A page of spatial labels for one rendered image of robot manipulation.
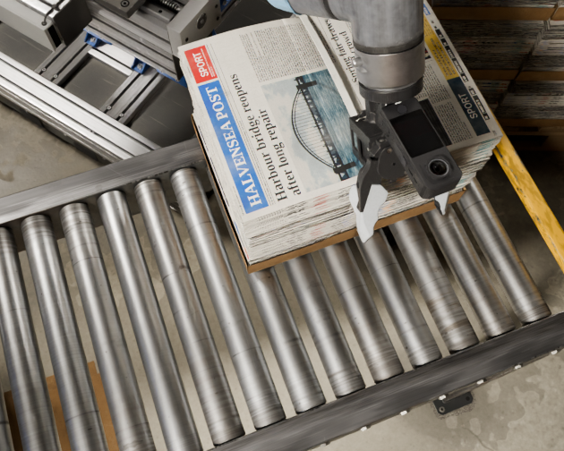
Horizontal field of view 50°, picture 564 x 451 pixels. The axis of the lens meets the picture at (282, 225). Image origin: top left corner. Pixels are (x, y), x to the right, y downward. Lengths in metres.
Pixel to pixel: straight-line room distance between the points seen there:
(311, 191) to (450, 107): 0.23
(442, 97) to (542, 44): 0.84
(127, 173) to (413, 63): 0.58
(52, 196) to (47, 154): 1.03
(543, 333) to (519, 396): 0.84
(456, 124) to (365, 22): 0.26
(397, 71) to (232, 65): 0.29
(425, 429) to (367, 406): 0.85
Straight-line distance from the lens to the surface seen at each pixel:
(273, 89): 0.85
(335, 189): 0.78
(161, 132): 1.80
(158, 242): 1.01
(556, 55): 1.76
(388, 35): 0.64
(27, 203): 1.09
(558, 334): 1.04
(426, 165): 0.65
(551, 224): 1.08
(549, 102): 1.94
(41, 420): 0.99
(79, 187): 1.08
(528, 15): 1.60
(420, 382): 0.96
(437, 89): 0.88
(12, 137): 2.18
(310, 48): 0.89
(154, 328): 0.96
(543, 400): 1.89
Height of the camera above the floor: 1.72
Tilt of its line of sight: 67 degrees down
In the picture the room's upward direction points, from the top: 3 degrees clockwise
